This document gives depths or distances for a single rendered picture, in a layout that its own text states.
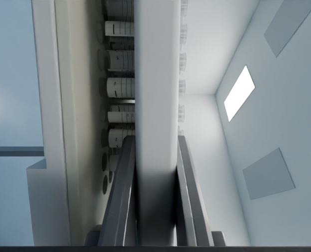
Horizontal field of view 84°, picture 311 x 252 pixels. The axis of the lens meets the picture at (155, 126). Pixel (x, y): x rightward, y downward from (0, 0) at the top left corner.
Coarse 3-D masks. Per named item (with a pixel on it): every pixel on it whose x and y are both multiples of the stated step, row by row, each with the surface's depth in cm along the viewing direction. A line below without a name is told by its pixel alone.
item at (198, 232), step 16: (192, 160) 9; (176, 176) 8; (192, 176) 8; (176, 192) 8; (192, 192) 7; (176, 208) 8; (192, 208) 6; (176, 224) 8; (192, 224) 6; (208, 224) 6; (176, 240) 8; (192, 240) 6; (208, 240) 6; (224, 240) 6
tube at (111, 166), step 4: (104, 156) 12; (108, 156) 12; (112, 156) 12; (116, 156) 12; (104, 160) 12; (108, 160) 12; (112, 160) 12; (116, 160) 12; (104, 164) 12; (108, 164) 12; (112, 164) 12; (116, 164) 12; (104, 168) 12; (108, 168) 12; (112, 168) 12
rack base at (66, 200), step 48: (48, 0) 7; (48, 48) 7; (96, 48) 11; (48, 96) 7; (96, 96) 11; (48, 144) 8; (96, 144) 11; (48, 192) 8; (96, 192) 11; (48, 240) 8
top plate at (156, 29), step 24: (144, 0) 7; (168, 0) 7; (144, 24) 7; (168, 24) 7; (144, 48) 7; (168, 48) 7; (144, 72) 7; (168, 72) 7; (144, 96) 7; (168, 96) 8; (144, 120) 8; (168, 120) 8; (144, 144) 8; (168, 144) 8; (144, 168) 8; (168, 168) 8; (144, 192) 8; (168, 192) 8; (144, 216) 8; (168, 216) 8; (144, 240) 8; (168, 240) 8
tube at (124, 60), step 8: (104, 56) 11; (112, 56) 11; (120, 56) 11; (128, 56) 11; (184, 56) 11; (104, 64) 11; (112, 64) 11; (120, 64) 11; (128, 64) 11; (184, 64) 11
